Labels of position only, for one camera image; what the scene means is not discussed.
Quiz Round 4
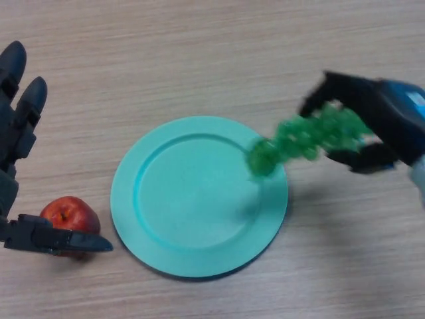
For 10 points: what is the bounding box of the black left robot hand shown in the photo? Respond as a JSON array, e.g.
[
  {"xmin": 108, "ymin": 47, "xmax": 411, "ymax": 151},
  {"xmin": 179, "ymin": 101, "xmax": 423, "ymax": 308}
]
[{"xmin": 0, "ymin": 40, "xmax": 114, "ymax": 257}]

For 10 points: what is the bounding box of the green grape bunch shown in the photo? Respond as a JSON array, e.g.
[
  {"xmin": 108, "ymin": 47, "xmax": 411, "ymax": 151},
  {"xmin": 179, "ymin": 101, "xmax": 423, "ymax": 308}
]
[{"xmin": 246, "ymin": 102, "xmax": 375, "ymax": 179}]

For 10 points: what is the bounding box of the red apple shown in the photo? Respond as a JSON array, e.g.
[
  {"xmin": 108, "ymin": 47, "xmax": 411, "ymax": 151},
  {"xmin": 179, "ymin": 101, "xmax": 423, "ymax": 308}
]
[{"xmin": 39, "ymin": 195, "xmax": 102, "ymax": 260}]

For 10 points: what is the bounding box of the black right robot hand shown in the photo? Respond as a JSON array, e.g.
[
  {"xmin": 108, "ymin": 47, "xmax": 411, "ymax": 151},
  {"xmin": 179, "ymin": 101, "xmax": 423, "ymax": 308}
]
[{"xmin": 297, "ymin": 70, "xmax": 425, "ymax": 174}]

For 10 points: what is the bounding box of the green round plate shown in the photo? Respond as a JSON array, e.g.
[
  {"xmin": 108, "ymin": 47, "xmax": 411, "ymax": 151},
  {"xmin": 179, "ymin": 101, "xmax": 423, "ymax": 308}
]
[{"xmin": 110, "ymin": 115, "xmax": 289, "ymax": 279}]

